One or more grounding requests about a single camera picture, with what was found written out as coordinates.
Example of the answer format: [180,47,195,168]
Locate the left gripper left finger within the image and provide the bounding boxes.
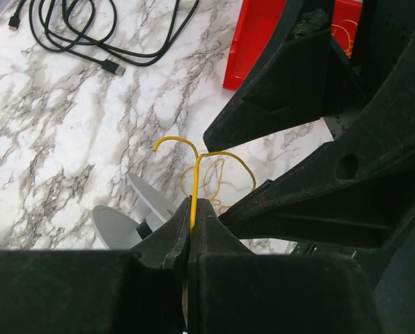
[132,197,191,275]

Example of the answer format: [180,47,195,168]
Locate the yellow wire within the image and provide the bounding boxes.
[152,136,257,232]

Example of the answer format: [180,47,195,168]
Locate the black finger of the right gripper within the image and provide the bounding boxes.
[203,0,364,150]

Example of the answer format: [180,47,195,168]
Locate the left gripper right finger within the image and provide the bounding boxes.
[188,200,256,333]

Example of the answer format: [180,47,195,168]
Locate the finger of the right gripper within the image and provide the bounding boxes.
[219,31,415,250]

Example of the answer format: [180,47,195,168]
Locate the grey cable spool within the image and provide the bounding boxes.
[91,173,175,250]

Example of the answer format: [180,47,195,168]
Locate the red plastic bin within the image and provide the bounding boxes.
[223,0,362,90]

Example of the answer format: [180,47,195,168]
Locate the yellow wires in bin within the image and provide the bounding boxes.
[331,19,360,58]

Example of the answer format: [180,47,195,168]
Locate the black USB cable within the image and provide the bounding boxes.
[8,0,201,76]

